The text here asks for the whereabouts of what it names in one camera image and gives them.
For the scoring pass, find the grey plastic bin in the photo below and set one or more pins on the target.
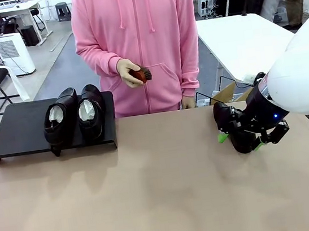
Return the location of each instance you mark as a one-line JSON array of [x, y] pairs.
[[281, 14]]

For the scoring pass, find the black shoe stand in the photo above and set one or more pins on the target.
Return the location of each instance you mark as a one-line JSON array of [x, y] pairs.
[[22, 130]]

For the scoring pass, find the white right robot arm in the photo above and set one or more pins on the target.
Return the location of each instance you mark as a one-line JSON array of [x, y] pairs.
[[302, 73]]

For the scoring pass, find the white table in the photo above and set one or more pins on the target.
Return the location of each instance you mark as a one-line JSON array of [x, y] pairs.
[[233, 39]]

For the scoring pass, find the small black round item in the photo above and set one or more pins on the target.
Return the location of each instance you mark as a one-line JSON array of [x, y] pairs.
[[243, 15]]

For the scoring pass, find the brown wooden shoe brush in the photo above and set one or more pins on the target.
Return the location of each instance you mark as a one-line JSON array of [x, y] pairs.
[[145, 75]]

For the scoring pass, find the white air purifier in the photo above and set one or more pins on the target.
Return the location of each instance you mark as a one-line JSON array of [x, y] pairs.
[[19, 62]]

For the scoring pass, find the person's left forearm pink sleeve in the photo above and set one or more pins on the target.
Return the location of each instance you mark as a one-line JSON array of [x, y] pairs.
[[191, 70]]

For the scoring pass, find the grey keyboard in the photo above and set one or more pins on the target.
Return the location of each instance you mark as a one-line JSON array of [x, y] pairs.
[[5, 7]]

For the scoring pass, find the person in pink hoodie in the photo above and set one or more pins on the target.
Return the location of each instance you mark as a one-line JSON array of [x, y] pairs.
[[138, 37]]

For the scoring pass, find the person's right forearm pink sleeve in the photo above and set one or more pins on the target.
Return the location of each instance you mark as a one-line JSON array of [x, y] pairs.
[[95, 57]]

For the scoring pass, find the grey stool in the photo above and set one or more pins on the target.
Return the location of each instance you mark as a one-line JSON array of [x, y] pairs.
[[61, 8]]

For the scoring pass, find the white office desk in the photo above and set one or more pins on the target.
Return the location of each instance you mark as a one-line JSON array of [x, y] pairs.
[[23, 6]]

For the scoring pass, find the white hanging cloth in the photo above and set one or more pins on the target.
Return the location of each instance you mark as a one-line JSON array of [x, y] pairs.
[[21, 87]]

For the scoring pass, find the brown cardboard box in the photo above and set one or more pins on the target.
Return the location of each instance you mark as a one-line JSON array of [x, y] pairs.
[[225, 93]]

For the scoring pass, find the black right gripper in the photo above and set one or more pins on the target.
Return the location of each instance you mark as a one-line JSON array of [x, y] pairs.
[[262, 112]]

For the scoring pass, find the person's left hand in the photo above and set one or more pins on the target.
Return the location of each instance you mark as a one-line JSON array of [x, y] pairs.
[[188, 102]]

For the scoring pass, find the person's right hand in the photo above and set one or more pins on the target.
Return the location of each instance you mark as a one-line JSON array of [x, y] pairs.
[[126, 73]]

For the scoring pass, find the white computer case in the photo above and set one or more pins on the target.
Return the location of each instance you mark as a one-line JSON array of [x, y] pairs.
[[204, 5]]

